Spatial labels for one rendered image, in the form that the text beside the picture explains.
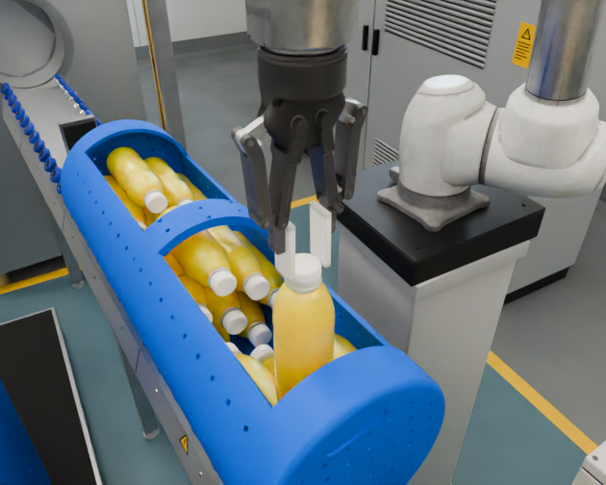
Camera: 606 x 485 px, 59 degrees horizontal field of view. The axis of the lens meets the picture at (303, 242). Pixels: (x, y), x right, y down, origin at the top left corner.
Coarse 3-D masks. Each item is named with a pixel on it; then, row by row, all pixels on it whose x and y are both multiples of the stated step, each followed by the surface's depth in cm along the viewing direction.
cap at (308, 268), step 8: (296, 256) 59; (304, 256) 59; (312, 256) 59; (296, 264) 58; (304, 264) 58; (312, 264) 58; (320, 264) 58; (296, 272) 56; (304, 272) 56; (312, 272) 56; (320, 272) 58; (296, 280) 57; (304, 280) 57; (312, 280) 57
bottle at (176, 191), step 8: (144, 160) 118; (152, 160) 118; (160, 160) 119; (152, 168) 115; (160, 168) 115; (168, 168) 116; (160, 176) 112; (168, 176) 112; (176, 176) 113; (168, 184) 110; (176, 184) 110; (184, 184) 111; (168, 192) 109; (176, 192) 108; (184, 192) 109; (168, 200) 108; (176, 200) 108; (184, 200) 108; (192, 200) 110
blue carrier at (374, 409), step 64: (128, 128) 113; (64, 192) 113; (128, 256) 86; (192, 320) 72; (192, 384) 69; (320, 384) 59; (384, 384) 59; (256, 448) 58; (320, 448) 56; (384, 448) 65
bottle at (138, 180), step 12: (120, 156) 111; (132, 156) 111; (108, 168) 114; (120, 168) 108; (132, 168) 107; (144, 168) 107; (120, 180) 108; (132, 180) 104; (144, 180) 104; (156, 180) 105; (132, 192) 104; (144, 192) 103; (144, 204) 103
